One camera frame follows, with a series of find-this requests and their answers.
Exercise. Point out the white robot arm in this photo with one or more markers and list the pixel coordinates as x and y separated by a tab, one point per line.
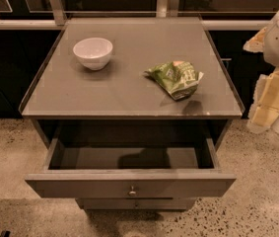
264	112

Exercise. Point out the grey top drawer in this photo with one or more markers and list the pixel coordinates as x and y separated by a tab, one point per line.
103	158

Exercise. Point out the grey drawer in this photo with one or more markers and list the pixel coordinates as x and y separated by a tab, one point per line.
103	158
135	203

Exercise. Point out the metal top drawer knob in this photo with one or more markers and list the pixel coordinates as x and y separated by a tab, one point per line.
132	192

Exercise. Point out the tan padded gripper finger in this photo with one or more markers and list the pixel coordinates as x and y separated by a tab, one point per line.
256	43

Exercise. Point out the white ceramic bowl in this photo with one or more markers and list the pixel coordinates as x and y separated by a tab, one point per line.
93	53

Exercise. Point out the grey bottom drawer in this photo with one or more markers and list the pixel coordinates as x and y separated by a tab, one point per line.
135	203

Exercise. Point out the metal window railing frame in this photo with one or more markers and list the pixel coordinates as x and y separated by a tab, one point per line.
216	15

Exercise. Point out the green crumpled snack bag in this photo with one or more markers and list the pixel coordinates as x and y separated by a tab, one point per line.
178	78

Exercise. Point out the grey drawer cabinet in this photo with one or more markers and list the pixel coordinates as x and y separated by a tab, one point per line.
64	89

